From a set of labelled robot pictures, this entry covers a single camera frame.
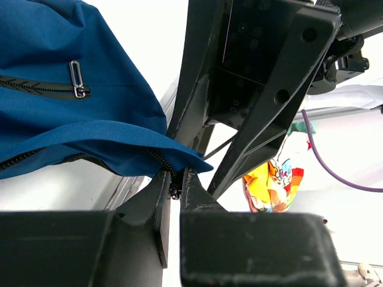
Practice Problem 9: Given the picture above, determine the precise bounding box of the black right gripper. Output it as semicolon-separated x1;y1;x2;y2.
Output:
167;1;382;199

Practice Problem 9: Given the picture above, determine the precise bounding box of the colourful cartoon cloth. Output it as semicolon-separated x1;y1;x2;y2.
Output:
242;122;312;213

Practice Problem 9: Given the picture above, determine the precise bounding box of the blue zip-up jacket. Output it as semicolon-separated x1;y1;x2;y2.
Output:
1;1;211;179

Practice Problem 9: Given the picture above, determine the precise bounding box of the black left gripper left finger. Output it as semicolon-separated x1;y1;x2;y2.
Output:
1;171;171;286

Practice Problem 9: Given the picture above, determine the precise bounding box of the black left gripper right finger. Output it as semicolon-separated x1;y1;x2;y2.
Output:
180;169;346;286

